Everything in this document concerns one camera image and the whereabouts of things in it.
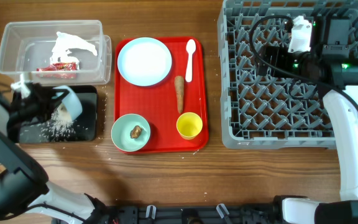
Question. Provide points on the white plastic spoon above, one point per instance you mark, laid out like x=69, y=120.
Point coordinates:
x=190, y=49

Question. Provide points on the black waste tray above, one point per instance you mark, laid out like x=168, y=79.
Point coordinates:
x=82, y=129

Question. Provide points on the brown food scrap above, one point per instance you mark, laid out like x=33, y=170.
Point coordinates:
x=136, y=132

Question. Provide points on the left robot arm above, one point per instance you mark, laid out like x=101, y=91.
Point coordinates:
x=24, y=184

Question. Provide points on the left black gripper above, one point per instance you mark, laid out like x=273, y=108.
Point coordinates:
x=45, y=96

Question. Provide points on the light green small bowl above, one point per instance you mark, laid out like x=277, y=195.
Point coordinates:
x=120, y=133

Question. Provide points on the orange carrot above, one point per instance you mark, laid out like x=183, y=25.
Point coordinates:
x=180, y=91

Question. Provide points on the grey dishwasher rack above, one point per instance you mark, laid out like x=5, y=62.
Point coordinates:
x=264, y=112

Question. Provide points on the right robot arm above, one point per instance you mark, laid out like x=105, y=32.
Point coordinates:
x=319, y=53

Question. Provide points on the red serving tray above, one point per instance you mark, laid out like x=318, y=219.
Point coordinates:
x=158, y=103

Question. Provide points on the clear plastic waste bin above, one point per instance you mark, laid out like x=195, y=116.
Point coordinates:
x=27, y=46

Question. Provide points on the white tissue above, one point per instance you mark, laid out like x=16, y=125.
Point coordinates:
x=64, y=42

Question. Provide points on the light blue rice bowl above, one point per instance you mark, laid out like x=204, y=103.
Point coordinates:
x=71, y=102

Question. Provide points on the yellow plastic cup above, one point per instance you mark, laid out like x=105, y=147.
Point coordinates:
x=189, y=125

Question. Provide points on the red snack wrapper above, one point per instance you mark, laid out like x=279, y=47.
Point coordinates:
x=59, y=70

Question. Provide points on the large light blue plate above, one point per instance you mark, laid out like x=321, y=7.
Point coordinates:
x=144, y=61

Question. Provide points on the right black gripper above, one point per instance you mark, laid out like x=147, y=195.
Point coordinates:
x=278, y=55

